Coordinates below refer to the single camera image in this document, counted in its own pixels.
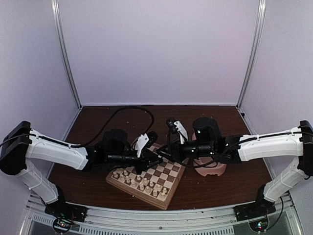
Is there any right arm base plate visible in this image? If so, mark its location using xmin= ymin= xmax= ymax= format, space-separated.
xmin=234 ymin=202 xmax=276 ymax=221

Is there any right aluminium frame post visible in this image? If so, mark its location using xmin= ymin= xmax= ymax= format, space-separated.
xmin=236 ymin=0 xmax=267 ymax=110

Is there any white king piece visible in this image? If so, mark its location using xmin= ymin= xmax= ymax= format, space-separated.
xmin=143 ymin=178 xmax=149 ymax=186

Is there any front aluminium rail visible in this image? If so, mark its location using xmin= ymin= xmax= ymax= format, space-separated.
xmin=18 ymin=194 xmax=303 ymax=235

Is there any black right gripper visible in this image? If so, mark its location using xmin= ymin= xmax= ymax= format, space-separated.
xmin=156 ymin=138 xmax=215 ymax=164

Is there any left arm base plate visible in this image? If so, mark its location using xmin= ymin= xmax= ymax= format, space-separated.
xmin=45 ymin=203 xmax=88 ymax=222

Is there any wooden chess board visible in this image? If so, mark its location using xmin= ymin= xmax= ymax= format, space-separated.
xmin=106 ymin=158 xmax=185 ymax=210

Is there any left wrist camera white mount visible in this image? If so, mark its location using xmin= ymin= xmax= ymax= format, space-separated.
xmin=134 ymin=131 xmax=158 ymax=158

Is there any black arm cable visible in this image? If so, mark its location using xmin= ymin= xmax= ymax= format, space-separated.
xmin=85 ymin=106 xmax=155 ymax=147
xmin=166 ymin=129 xmax=235 ymax=169

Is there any aluminium frame post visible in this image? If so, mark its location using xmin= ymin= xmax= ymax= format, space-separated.
xmin=51 ymin=0 xmax=82 ymax=109
xmin=236 ymin=0 xmax=267 ymax=110

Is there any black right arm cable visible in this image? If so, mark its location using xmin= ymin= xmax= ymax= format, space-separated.
xmin=166 ymin=129 xmax=235 ymax=169

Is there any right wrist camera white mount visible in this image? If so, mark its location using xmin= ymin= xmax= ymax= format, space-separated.
xmin=166 ymin=117 xmax=188 ymax=144

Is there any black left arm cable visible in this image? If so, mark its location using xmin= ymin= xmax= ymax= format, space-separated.
xmin=85 ymin=106 xmax=155 ymax=147

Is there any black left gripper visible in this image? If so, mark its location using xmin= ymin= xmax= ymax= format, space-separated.
xmin=107 ymin=150 xmax=163 ymax=175

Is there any pink double bowl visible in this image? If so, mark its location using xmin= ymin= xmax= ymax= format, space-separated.
xmin=192 ymin=132 xmax=227 ymax=177

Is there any left aluminium frame post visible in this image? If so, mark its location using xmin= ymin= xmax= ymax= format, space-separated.
xmin=51 ymin=0 xmax=82 ymax=109

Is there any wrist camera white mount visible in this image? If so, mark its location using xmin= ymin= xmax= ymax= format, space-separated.
xmin=166 ymin=117 xmax=188 ymax=144
xmin=134 ymin=131 xmax=158 ymax=158

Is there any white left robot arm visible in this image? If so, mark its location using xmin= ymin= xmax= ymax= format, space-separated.
xmin=0 ymin=121 xmax=163 ymax=217

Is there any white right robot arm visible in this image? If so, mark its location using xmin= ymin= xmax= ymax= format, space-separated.
xmin=157 ymin=117 xmax=313 ymax=216

